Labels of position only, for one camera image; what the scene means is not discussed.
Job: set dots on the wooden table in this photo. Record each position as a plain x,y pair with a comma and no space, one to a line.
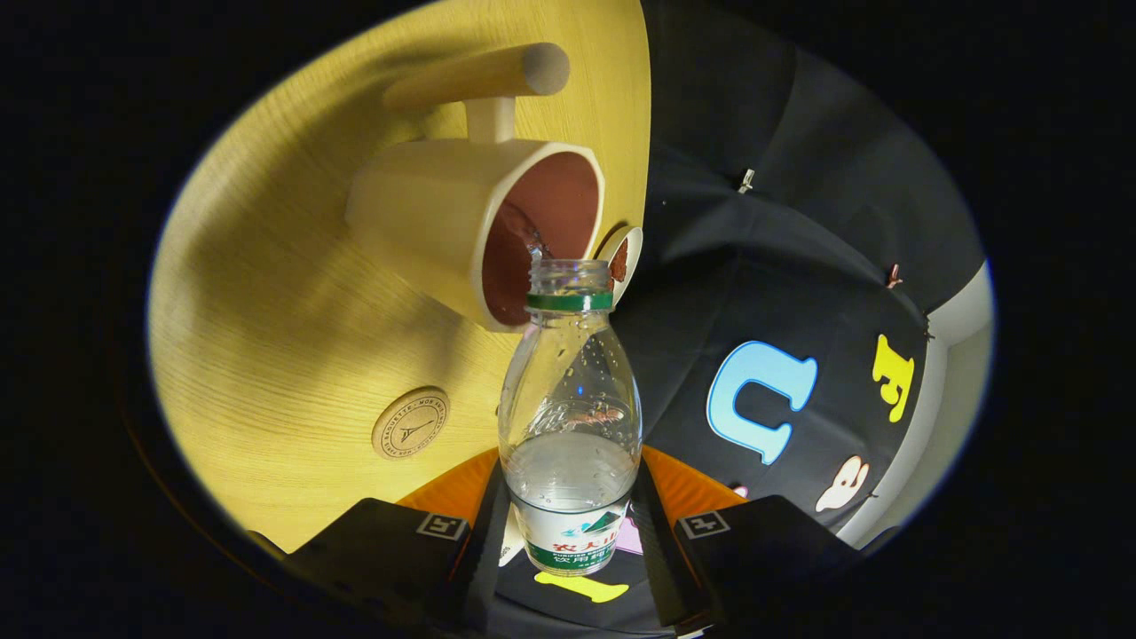
293,355

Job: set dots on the clear plastic juice bottle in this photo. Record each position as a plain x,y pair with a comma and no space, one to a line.
570,399

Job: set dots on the white plate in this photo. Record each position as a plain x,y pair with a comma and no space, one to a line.
632,253

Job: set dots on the white clip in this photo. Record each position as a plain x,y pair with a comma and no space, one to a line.
745,180

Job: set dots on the red clip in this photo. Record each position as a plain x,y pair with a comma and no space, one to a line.
893,276

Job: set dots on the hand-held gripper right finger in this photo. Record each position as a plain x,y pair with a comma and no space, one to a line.
657,559

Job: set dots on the black backdrop cloth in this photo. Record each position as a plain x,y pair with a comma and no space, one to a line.
754,248

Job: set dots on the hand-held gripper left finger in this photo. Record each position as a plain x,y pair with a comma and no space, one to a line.
484,559

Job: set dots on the red-brown food piece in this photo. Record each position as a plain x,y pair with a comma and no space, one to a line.
619,263

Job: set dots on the round cork coaster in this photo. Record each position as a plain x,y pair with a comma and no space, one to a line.
410,423

